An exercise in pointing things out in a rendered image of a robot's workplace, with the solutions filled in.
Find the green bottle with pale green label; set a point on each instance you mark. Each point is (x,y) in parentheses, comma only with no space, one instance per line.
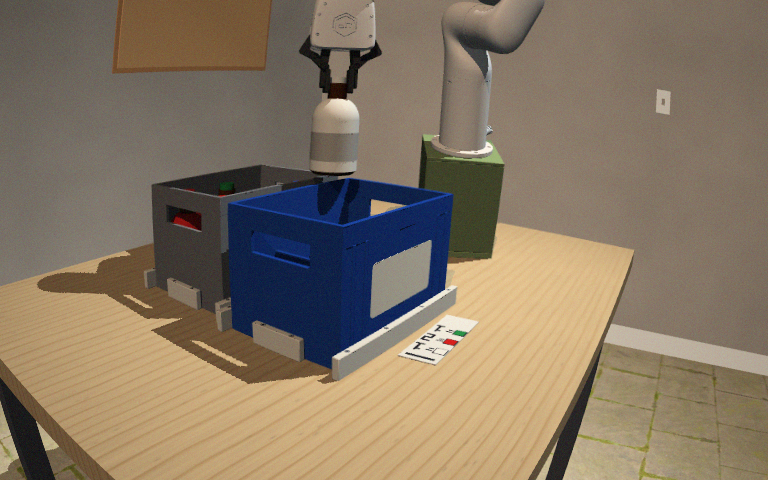
(226,188)

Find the grey plastic crate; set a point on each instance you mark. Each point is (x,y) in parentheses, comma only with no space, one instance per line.
(197,258)

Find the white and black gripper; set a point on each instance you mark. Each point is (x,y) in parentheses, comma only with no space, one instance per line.
(341,24)

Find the white paper pick list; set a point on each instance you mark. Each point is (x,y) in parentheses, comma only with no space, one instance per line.
(439,340)

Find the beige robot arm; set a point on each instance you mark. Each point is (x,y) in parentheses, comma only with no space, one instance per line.
(467,69)

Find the blue plastic crate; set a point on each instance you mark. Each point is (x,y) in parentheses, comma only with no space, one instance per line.
(348,281)

